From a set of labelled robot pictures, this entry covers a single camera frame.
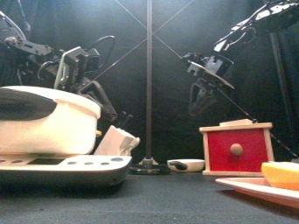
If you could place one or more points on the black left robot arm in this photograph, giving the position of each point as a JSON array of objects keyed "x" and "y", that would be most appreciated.
[{"x": 34, "y": 48}]

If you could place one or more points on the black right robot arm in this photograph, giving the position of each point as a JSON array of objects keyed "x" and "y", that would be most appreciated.
[{"x": 265, "y": 17}]

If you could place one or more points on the small yellow toy piece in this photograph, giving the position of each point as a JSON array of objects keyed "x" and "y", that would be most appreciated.
[{"x": 100, "y": 133}]

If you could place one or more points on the white folded paper carton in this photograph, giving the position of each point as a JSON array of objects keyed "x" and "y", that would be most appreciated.
[{"x": 116, "y": 143}]

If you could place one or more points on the small plain wooden block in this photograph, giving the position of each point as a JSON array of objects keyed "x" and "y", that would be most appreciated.
[{"x": 237, "y": 122}]

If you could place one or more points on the grey metal pole with base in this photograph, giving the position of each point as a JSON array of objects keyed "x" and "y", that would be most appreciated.
[{"x": 149, "y": 87}]

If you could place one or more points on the red wooden box with knob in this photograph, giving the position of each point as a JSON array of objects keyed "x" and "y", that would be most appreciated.
[{"x": 238, "y": 151}]

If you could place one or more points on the grey white toy cooker base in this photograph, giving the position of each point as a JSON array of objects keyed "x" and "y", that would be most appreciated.
[{"x": 70, "y": 169}]

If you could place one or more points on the orange toy fruit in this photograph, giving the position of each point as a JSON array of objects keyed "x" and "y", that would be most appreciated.
[{"x": 282, "y": 175}]

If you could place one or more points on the pink plastic plate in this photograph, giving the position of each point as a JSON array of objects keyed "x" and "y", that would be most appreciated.
[{"x": 257, "y": 188}]

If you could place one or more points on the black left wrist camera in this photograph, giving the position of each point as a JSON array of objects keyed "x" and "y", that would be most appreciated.
[{"x": 93, "y": 59}]

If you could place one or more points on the dark metal frame post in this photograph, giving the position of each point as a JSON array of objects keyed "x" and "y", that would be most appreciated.
[{"x": 281, "y": 87}]

